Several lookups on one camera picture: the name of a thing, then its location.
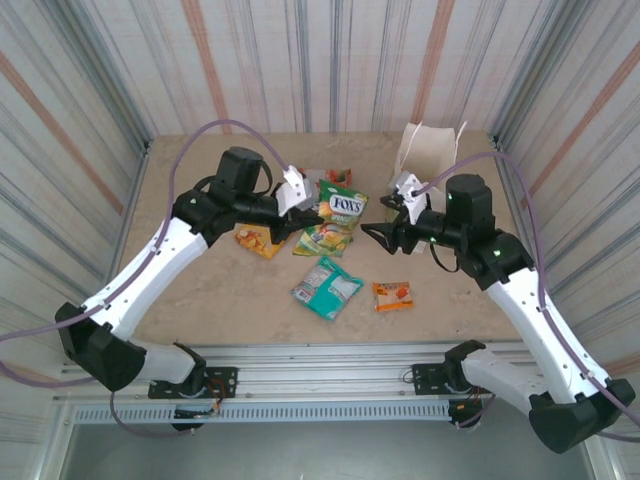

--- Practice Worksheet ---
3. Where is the white printed paper bag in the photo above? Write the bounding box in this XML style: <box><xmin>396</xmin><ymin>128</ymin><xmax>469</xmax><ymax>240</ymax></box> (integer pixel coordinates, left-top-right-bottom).
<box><xmin>383</xmin><ymin>119</ymin><xmax>470</xmax><ymax>224</ymax></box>

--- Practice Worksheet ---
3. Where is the teal snack bag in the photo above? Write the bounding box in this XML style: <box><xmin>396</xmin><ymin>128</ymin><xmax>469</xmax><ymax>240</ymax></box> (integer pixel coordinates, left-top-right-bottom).
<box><xmin>290</xmin><ymin>256</ymin><xmax>364</xmax><ymax>322</ymax></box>

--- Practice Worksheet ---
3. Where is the small orange snack packet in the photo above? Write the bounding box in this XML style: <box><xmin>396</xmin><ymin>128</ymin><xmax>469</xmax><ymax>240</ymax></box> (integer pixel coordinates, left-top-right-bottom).
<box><xmin>371</xmin><ymin>280</ymin><xmax>415</xmax><ymax>314</ymax></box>

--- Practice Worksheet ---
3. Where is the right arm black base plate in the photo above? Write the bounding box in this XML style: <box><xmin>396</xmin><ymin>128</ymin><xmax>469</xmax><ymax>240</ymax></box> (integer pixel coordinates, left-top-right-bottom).
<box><xmin>410</xmin><ymin>363</ymin><xmax>503</xmax><ymax>397</ymax></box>

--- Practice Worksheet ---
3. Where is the aluminium rail frame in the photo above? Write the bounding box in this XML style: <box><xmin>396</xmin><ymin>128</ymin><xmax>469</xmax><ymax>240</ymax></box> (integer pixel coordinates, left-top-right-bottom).
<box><xmin>52</xmin><ymin>341</ymin><xmax>599</xmax><ymax>407</ymax></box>

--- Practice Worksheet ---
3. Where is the left wrist thin black cable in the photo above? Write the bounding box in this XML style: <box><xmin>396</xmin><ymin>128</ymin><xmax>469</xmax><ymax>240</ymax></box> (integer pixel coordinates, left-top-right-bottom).
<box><xmin>256</xmin><ymin>158</ymin><xmax>276</xmax><ymax>196</ymax></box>

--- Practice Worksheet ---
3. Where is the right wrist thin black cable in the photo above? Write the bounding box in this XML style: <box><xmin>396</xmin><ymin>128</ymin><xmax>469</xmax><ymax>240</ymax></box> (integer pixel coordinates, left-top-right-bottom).
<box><xmin>431</xmin><ymin>244</ymin><xmax>460</xmax><ymax>275</ymax></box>

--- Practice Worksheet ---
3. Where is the left arm base controller board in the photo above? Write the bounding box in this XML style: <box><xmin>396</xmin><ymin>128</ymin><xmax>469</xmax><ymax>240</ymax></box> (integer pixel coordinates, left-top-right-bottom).
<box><xmin>172</xmin><ymin>405</ymin><xmax>223</xmax><ymax>433</ymax></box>

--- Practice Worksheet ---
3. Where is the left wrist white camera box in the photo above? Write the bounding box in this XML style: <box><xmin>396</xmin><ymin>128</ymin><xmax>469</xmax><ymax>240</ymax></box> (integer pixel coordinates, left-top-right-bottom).
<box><xmin>275</xmin><ymin>166</ymin><xmax>320</xmax><ymax>219</ymax></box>

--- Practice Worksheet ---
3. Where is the grey metal panel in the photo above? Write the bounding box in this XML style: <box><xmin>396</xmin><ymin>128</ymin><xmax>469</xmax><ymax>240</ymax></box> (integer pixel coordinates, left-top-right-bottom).
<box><xmin>54</xmin><ymin>397</ymin><xmax>599</xmax><ymax>480</ymax></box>

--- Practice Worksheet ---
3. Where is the green Fox's candy bag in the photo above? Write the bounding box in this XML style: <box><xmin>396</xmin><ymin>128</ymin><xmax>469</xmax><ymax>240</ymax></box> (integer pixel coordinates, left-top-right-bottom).
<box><xmin>291</xmin><ymin>221</ymin><xmax>357</xmax><ymax>260</ymax></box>
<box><xmin>315</xmin><ymin>179</ymin><xmax>371</xmax><ymax>234</ymax></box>

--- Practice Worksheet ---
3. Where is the red orange snack packet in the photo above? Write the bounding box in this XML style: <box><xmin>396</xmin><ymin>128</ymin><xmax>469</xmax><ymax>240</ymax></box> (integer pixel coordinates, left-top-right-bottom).
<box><xmin>298</xmin><ymin>166</ymin><xmax>354</xmax><ymax>199</ymax></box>

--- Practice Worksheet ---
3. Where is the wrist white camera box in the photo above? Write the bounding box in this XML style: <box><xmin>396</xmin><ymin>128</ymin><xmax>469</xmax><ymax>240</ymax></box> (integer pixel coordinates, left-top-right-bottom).
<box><xmin>389</xmin><ymin>169</ymin><xmax>432</xmax><ymax>227</ymax></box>
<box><xmin>275</xmin><ymin>166</ymin><xmax>320</xmax><ymax>219</ymax></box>

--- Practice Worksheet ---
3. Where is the wrist thin black cable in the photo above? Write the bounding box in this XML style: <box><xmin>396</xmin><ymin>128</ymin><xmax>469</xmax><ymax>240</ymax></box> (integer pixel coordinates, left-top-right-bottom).
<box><xmin>431</xmin><ymin>244</ymin><xmax>460</xmax><ymax>275</ymax></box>
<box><xmin>256</xmin><ymin>158</ymin><xmax>276</xmax><ymax>196</ymax></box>

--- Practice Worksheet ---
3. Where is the grey slotted cable tray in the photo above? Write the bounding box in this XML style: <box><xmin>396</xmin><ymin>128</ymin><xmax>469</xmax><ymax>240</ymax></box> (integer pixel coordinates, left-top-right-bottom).
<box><xmin>72</xmin><ymin>403</ymin><xmax>452</xmax><ymax>424</ymax></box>

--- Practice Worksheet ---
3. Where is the right arm base controller board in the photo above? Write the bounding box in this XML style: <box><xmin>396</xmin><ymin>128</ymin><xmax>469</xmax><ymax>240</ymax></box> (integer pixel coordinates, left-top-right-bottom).
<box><xmin>447</xmin><ymin>399</ymin><xmax>484</xmax><ymax>430</ymax></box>

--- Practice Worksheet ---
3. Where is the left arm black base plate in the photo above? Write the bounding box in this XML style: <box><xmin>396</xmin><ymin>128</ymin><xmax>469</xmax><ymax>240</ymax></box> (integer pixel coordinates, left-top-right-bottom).
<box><xmin>148</xmin><ymin>366</ymin><xmax>239</xmax><ymax>400</ymax></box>

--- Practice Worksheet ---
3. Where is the yellow chips snack bag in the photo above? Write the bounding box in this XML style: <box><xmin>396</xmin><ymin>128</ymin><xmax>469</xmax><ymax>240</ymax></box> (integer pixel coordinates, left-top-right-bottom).
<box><xmin>234</xmin><ymin>223</ymin><xmax>292</xmax><ymax>261</ymax></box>

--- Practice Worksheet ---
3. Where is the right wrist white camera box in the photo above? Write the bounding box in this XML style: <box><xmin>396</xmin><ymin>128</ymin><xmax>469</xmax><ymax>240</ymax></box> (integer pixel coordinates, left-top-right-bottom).
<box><xmin>389</xmin><ymin>169</ymin><xmax>432</xmax><ymax>227</ymax></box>

